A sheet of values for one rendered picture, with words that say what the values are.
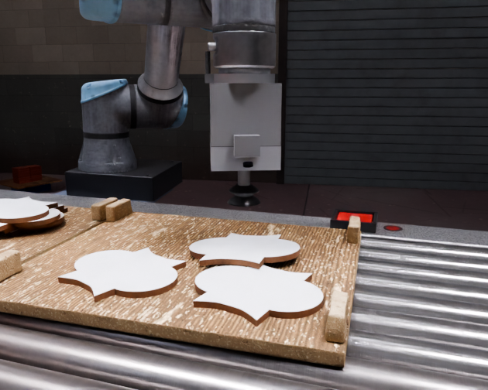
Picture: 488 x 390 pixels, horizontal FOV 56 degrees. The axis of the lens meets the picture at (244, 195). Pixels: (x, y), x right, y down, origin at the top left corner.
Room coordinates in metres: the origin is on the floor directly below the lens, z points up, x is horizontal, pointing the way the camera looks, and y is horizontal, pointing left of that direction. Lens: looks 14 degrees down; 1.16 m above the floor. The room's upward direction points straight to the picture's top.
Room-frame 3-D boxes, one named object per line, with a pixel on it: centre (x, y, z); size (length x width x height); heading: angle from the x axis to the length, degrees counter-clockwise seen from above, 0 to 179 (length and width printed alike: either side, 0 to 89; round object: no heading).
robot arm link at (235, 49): (0.58, 0.00, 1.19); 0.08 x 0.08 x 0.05
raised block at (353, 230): (0.65, -0.16, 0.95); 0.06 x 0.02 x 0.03; 164
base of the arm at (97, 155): (1.23, 0.36, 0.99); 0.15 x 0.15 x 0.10
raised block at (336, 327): (0.39, -0.09, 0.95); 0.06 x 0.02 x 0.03; 164
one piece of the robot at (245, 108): (0.57, 0.00, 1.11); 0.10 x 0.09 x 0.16; 5
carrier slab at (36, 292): (0.58, 0.06, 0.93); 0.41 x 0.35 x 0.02; 74
